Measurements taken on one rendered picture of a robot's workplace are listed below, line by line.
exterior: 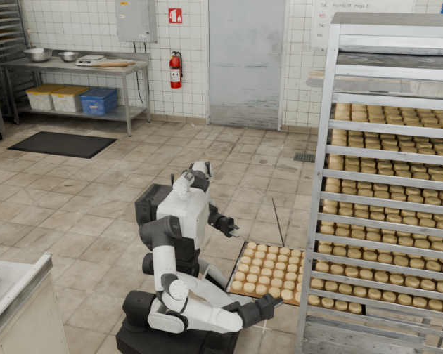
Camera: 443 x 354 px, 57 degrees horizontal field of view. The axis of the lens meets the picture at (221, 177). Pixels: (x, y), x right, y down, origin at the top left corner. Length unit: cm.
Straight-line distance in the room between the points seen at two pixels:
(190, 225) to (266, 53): 405
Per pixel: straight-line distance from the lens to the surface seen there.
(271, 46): 562
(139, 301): 240
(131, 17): 593
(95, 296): 301
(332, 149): 146
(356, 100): 140
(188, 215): 183
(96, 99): 592
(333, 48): 134
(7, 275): 194
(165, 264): 168
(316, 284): 181
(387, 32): 134
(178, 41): 592
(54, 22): 681
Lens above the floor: 194
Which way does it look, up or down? 26 degrees down
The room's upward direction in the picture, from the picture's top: straight up
